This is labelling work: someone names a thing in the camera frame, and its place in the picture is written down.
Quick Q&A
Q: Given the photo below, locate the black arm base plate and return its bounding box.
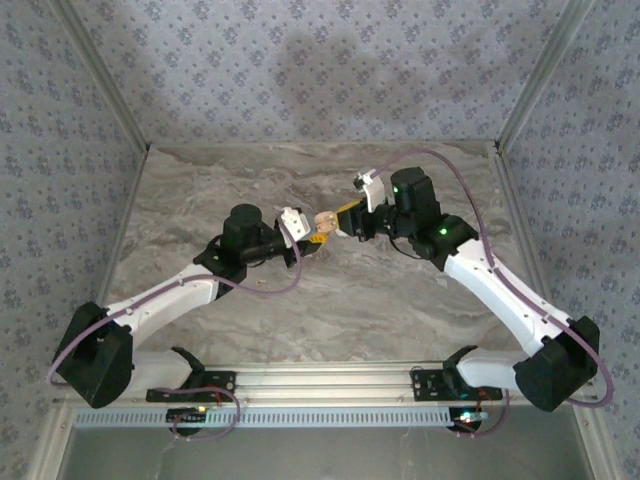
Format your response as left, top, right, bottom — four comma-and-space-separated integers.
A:
408, 368, 504, 402
145, 370, 237, 403

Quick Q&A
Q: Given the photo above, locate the aluminium frame post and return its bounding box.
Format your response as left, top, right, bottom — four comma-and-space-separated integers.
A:
52, 0, 152, 151
493, 0, 597, 151

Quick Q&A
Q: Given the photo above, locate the grey slotted cable duct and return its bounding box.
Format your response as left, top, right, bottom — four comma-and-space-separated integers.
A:
72, 405, 494, 430

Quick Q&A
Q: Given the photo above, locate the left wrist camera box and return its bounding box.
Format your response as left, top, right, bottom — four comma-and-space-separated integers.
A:
276, 206, 313, 250

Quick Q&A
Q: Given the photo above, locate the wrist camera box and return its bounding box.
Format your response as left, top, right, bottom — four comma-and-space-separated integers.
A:
352, 167, 390, 214
276, 206, 313, 250

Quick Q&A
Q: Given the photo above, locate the thin aluminium table edge rail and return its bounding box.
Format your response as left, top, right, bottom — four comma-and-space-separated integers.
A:
148, 139, 499, 149

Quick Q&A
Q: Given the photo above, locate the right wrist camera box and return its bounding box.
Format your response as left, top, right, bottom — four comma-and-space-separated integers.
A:
352, 167, 390, 214

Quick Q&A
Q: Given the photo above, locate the aluminium mounting rail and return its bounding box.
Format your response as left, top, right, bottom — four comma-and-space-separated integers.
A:
52, 364, 599, 404

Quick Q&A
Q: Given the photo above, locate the small controller board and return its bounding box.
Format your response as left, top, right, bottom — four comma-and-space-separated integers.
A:
166, 405, 209, 424
449, 407, 489, 431

